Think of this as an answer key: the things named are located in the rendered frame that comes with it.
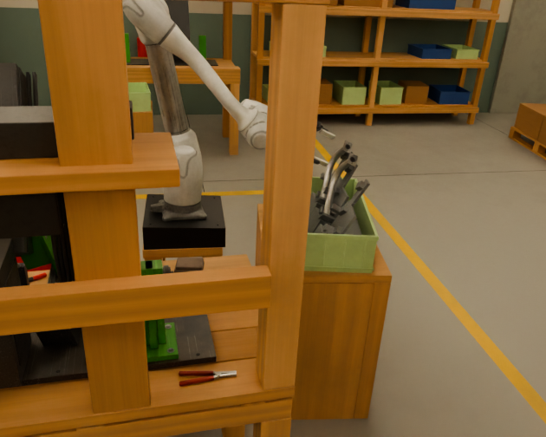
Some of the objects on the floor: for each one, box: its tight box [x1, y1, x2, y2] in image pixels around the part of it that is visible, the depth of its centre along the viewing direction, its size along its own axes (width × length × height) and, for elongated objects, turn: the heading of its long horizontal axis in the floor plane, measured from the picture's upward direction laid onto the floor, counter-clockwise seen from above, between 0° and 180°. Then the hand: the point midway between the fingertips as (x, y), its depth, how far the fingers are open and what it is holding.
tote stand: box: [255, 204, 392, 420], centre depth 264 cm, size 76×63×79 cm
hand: (328, 149), depth 226 cm, fingers open, 13 cm apart
